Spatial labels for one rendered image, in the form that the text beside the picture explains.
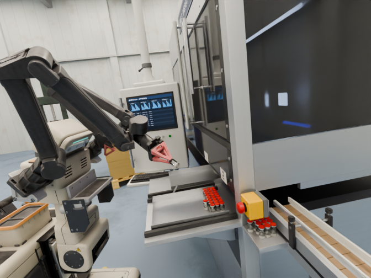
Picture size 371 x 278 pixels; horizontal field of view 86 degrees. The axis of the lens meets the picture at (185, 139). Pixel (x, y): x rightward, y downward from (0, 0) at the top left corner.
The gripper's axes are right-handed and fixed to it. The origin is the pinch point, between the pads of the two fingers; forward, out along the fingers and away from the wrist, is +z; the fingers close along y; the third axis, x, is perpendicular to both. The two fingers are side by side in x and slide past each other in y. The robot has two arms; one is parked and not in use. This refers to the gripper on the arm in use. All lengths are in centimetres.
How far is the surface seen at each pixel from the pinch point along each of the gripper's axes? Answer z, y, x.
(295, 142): 32.9, -5.5, -36.8
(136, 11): -113, -17, -78
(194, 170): -14, 58, -36
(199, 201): 10.2, 35.3, -9.6
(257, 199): 33.2, 3.8, -10.5
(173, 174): -23, 59, -24
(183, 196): 0.6, 40.0, -8.4
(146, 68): -92, 18, -64
